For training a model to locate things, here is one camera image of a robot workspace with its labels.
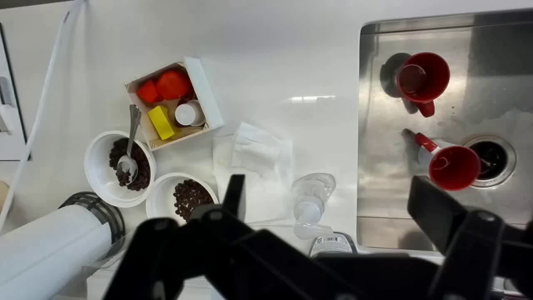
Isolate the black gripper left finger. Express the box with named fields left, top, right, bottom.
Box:
left=102, top=174, right=357, bottom=300

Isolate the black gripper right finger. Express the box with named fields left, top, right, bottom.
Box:
left=407, top=176, right=533, bottom=300

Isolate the white bowl of coffee beans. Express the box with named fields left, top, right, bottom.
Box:
left=145, top=172, right=220, bottom=227

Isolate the white coffee pod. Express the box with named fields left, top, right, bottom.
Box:
left=173, top=101, right=205, bottom=129

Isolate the white open wooden box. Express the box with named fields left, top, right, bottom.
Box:
left=123, top=56, right=225, bottom=154

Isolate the small red coffee pod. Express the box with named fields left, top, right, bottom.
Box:
left=135, top=79, right=163, bottom=107

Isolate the large red coffee pod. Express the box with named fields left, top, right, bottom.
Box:
left=155, top=69, right=193, bottom=102

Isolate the red mug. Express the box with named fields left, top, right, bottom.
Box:
left=393, top=52, right=451, bottom=119
left=413, top=132, right=483, bottom=194

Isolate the sink drain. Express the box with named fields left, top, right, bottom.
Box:
left=465, top=134, right=518, bottom=191

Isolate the metal spoon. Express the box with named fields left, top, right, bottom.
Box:
left=115, top=104, right=143, bottom=189

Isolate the stainless steel sink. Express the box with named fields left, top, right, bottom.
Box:
left=357, top=7, right=533, bottom=254

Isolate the white bowl with spoon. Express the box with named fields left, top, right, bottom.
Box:
left=82, top=131, right=158, bottom=211

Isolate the white folded cloth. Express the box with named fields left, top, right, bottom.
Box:
left=212, top=122, right=295, bottom=192

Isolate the white paper towel roll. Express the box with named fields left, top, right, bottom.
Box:
left=0, top=191, right=127, bottom=300

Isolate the small glass jar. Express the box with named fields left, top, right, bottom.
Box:
left=288, top=172, right=338, bottom=242

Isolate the white cable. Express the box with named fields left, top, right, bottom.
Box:
left=0, top=0, right=88, bottom=224

